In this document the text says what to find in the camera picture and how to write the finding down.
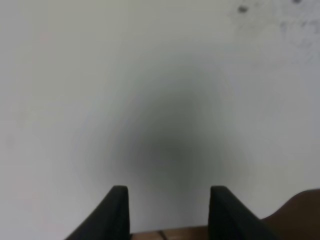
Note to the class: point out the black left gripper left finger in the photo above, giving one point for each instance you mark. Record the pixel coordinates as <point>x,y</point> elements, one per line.
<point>109,221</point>

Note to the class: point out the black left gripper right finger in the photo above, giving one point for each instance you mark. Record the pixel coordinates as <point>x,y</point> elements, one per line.
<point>230,219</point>

